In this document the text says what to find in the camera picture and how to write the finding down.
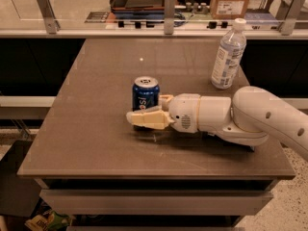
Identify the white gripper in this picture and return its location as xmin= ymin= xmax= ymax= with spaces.
xmin=126 ymin=93 xmax=200 ymax=133

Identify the blue pepsi can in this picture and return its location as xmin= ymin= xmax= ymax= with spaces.
xmin=132 ymin=76 xmax=160 ymax=111

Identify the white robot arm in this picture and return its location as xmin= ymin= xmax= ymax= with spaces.
xmin=126 ymin=86 xmax=308 ymax=160

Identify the black snack bar wrapper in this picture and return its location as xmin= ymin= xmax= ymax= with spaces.
xmin=202 ymin=132 xmax=255 ymax=152

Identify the clear plastic water bottle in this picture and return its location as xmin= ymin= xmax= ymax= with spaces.
xmin=211 ymin=18 xmax=246 ymax=90

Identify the brown cardboard box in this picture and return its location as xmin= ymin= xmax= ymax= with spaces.
xmin=210 ymin=0 xmax=249 ymax=19

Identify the grey table drawer front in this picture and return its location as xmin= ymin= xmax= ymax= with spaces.
xmin=40 ymin=190 xmax=273 ymax=216

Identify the green snack bag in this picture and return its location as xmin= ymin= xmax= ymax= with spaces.
xmin=25 ymin=210 xmax=72 ymax=231

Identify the middle metal railing bracket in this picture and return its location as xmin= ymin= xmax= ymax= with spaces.
xmin=164 ymin=0 xmax=175 ymax=35

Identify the metal railing bracket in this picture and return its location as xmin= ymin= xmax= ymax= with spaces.
xmin=279 ymin=0 xmax=305 ymax=36
xmin=164 ymin=0 xmax=175 ymax=35
xmin=37 ymin=0 xmax=60 ymax=35

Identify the left metal railing bracket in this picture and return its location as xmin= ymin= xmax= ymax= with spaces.
xmin=37 ymin=0 xmax=60 ymax=35

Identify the right metal railing bracket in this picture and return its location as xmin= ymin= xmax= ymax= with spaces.
xmin=279 ymin=0 xmax=305 ymax=36

